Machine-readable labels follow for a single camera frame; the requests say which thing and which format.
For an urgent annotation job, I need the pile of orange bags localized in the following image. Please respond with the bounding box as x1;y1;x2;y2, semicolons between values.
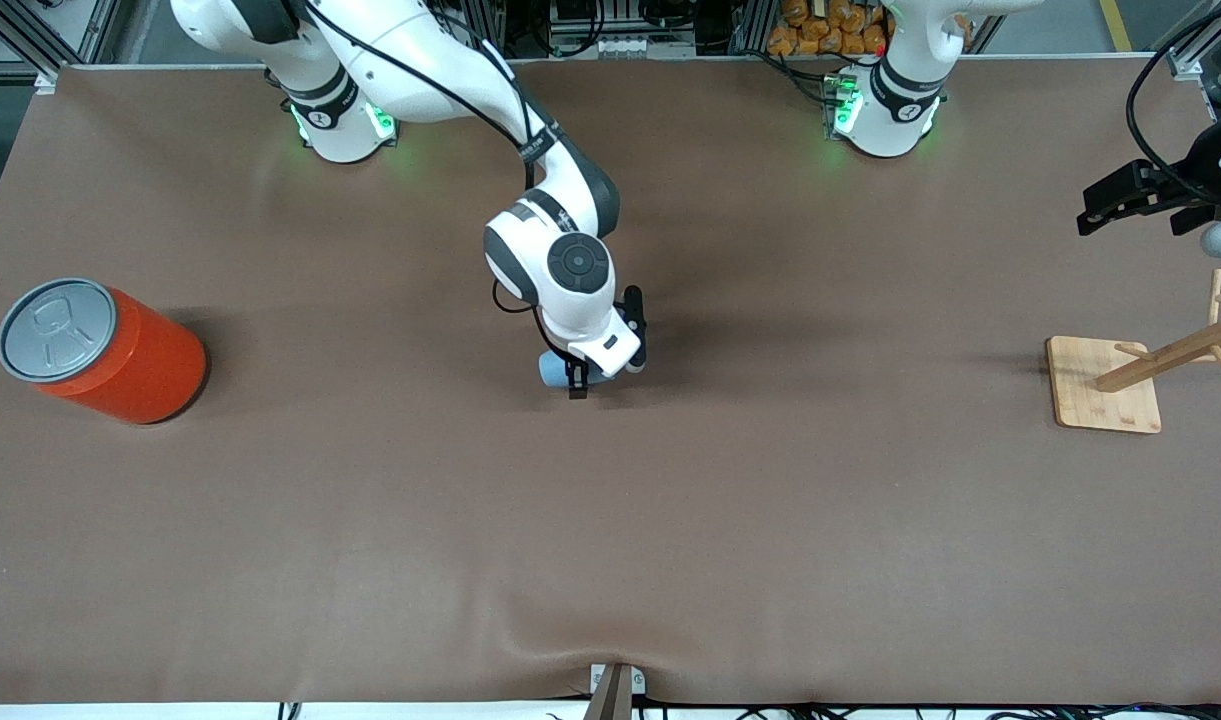
767;0;887;57

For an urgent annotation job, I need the brown table cover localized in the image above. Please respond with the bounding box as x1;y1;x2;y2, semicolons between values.
0;58;1221;706

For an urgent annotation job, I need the brown bar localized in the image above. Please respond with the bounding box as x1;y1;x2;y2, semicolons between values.
582;665;634;720

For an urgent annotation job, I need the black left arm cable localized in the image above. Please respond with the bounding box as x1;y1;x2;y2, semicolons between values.
1125;0;1221;183

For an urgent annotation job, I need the orange can with grey lid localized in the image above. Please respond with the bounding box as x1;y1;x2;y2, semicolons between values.
0;278;208;426

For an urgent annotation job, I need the white power strip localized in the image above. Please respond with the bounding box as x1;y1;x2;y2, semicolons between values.
595;35;697;59

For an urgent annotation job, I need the grey metal bracket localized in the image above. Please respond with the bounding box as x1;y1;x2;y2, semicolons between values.
590;663;647;697

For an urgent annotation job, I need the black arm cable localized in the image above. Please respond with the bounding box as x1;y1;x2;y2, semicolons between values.
305;0;563;341
1125;0;1221;183

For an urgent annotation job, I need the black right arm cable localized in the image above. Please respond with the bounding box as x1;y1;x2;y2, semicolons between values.
305;0;563;341

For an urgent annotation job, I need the wooden cup rack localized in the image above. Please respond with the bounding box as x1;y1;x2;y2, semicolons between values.
1046;268;1221;435

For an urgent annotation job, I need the aluminium frame post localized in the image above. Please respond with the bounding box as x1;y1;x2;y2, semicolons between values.
1155;0;1221;81
0;0;106;83

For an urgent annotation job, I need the blue plastic cup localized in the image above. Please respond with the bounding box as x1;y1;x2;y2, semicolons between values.
538;350;621;389

